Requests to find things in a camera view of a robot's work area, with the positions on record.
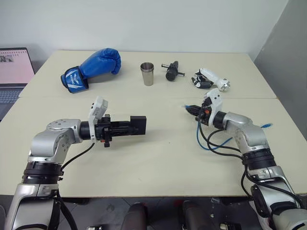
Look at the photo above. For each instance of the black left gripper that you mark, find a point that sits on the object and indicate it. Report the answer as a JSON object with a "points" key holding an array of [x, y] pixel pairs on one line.
{"points": [[103, 130]]}

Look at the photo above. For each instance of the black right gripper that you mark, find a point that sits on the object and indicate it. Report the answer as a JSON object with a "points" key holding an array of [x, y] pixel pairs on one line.
{"points": [[205, 116]]}

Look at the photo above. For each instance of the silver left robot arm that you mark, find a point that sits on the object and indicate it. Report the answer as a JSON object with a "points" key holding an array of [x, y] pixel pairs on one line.
{"points": [[45, 139]]}

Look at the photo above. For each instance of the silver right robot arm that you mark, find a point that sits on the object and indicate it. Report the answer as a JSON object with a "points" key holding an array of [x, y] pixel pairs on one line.
{"points": [[251, 136]]}

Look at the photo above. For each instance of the white robotic hand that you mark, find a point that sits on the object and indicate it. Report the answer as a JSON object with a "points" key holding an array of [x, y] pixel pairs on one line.
{"points": [[212, 76]]}

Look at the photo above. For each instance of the black cylindrical tool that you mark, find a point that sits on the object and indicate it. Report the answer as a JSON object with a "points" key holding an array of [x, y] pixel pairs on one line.
{"points": [[172, 70]]}

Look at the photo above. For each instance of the stacked metal cups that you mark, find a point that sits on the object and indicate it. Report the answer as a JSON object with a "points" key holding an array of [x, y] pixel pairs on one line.
{"points": [[147, 74]]}

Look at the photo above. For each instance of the blue boxing glove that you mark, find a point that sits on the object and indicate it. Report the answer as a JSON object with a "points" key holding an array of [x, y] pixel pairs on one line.
{"points": [[98, 65]]}

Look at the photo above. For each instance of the dark rounded shape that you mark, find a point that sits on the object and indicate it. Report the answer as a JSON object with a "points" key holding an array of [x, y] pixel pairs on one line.
{"points": [[135, 216]]}

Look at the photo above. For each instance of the grey laptop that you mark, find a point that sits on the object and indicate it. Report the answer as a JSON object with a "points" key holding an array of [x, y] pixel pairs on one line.
{"points": [[13, 69]]}

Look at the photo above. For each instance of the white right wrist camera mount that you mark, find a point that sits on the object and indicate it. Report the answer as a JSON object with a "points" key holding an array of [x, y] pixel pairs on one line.
{"points": [[216, 100]]}

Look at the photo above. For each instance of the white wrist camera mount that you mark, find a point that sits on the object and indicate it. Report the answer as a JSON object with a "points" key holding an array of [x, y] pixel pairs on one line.
{"points": [[98, 106], [216, 100]]}

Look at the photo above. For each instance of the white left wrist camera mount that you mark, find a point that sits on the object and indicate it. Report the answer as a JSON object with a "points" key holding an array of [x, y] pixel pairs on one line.
{"points": [[98, 106]]}

